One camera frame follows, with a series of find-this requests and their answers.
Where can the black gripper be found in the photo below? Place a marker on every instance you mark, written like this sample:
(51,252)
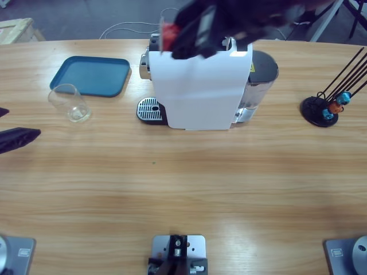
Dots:
(229,20)

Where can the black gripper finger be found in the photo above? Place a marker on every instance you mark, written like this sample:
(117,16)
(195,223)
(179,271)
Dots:
(17,139)
(3,112)

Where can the red coffee capsule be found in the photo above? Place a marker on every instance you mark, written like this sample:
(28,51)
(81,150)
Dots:
(170,35)

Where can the silver coffee machine lever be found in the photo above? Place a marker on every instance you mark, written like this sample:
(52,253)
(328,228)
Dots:
(228,43)

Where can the clear drinking glass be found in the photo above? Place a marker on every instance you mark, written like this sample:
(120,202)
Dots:
(77,113)

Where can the white capsule coffee machine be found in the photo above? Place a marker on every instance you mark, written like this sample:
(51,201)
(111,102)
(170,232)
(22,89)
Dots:
(198,91)

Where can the blue coffee capsule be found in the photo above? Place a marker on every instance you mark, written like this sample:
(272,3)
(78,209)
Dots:
(326,113)
(344,97)

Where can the orange coffee capsule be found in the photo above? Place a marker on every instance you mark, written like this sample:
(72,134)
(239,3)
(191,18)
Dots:
(335,107)

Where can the clear water tank black lid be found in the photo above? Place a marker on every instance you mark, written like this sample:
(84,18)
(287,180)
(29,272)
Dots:
(262,68)

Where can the wooden crate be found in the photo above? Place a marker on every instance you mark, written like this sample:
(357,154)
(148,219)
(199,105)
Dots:
(17,31)

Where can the silver drip tray grate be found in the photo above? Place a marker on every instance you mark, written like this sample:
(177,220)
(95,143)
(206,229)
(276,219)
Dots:
(146,110)

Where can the blue plastic tray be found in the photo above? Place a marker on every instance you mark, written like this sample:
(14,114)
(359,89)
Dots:
(94,74)

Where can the black sneaker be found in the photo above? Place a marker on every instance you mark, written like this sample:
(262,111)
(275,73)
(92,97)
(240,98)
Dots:
(302,22)

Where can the black capsule holder with rods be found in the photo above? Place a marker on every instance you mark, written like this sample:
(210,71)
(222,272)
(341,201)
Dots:
(309,107)

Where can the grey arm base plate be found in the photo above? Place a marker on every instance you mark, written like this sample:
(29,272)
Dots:
(344,255)
(20,255)

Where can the white metal post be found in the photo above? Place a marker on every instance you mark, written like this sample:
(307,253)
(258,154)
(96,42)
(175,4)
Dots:
(325,21)

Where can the black metal chair frame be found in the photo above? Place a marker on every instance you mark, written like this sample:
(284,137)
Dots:
(355,23)

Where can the centre metal mount bracket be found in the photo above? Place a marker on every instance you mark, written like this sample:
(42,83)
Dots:
(177,249)

